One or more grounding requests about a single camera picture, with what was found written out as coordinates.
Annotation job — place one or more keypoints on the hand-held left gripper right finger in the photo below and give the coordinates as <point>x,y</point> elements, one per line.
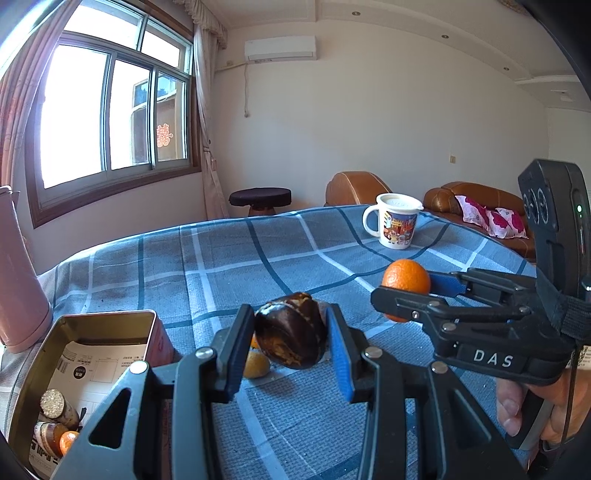
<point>341,364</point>

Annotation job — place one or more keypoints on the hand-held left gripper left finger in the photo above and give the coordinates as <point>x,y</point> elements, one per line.
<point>233,355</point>

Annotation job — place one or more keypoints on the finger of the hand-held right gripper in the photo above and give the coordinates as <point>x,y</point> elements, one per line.
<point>401,300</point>
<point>445,282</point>

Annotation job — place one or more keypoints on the kiwi fruit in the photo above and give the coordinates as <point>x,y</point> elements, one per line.
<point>257,365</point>

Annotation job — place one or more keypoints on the dark brown shiny fruit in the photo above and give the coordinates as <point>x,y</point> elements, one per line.
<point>288,330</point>

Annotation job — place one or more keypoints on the rectangular metal tin box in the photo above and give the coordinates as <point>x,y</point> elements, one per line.
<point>164,344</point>

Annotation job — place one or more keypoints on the person's right hand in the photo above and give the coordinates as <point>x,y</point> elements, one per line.
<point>508,406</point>

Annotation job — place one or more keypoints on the white printed mug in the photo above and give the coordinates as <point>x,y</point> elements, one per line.
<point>397,230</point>

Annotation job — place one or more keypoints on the pink floral pillow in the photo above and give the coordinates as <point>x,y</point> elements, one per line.
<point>498,221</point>

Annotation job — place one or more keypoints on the brown leather sofa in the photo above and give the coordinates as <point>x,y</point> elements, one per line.
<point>438,198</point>

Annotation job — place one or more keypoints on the blue plaid tablecloth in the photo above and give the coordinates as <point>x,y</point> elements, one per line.
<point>277,258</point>

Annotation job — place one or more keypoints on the brown leather armchair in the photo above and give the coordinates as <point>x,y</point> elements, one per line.
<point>351,187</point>

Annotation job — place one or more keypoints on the printed paper liner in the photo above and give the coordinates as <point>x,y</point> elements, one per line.
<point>101,364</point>

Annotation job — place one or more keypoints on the dark round stool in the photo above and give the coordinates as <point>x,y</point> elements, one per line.
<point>261,197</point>

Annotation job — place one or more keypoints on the pink electric kettle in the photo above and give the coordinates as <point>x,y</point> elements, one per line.
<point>23,300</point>

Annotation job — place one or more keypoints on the cream curtain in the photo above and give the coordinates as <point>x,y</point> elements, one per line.
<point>207,138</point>

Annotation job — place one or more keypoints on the red paper window decoration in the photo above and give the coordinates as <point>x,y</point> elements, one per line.
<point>164,135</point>

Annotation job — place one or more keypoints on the white air conditioner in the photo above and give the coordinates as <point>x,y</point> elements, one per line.
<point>281,47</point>

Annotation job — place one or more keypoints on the sliding glass window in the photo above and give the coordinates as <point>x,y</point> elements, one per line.
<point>78,115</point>

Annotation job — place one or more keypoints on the cream curtain valance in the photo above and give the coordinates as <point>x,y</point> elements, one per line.
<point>212,32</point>

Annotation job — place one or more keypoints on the pink patterned curtain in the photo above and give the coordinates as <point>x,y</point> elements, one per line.
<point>18,106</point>

